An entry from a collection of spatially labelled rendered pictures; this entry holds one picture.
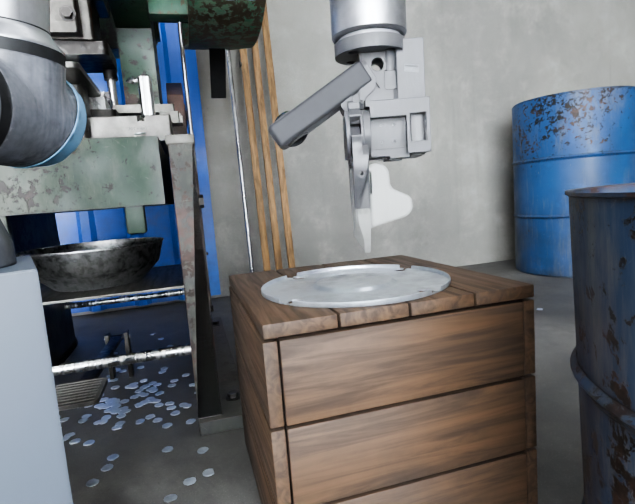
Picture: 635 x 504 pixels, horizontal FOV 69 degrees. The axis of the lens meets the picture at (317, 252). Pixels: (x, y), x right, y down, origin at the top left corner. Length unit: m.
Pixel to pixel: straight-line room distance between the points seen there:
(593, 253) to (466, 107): 2.60
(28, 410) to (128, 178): 0.67
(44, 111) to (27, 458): 0.35
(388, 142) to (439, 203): 2.37
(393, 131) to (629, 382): 0.29
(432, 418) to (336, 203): 2.01
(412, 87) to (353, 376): 0.34
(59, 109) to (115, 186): 0.46
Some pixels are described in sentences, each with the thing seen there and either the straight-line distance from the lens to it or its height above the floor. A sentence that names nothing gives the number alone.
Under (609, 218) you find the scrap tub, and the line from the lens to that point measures 0.38.
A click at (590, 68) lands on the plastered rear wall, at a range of 3.59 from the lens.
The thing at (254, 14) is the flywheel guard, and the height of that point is 0.94.
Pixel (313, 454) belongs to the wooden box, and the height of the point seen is 0.18.
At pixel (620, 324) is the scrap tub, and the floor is 0.39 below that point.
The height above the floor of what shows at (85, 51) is 0.87.
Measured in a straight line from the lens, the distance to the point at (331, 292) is 0.67.
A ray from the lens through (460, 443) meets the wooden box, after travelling 0.70.
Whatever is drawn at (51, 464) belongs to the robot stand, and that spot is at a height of 0.28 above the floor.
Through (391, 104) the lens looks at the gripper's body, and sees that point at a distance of 0.47.
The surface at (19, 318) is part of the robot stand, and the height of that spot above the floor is 0.41.
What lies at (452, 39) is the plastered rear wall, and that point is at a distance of 3.02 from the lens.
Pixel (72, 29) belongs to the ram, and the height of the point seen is 0.90.
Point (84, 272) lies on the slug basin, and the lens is 1.18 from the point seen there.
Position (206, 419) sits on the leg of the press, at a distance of 1.09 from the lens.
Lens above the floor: 0.49
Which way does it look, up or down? 7 degrees down
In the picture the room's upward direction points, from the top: 4 degrees counter-clockwise
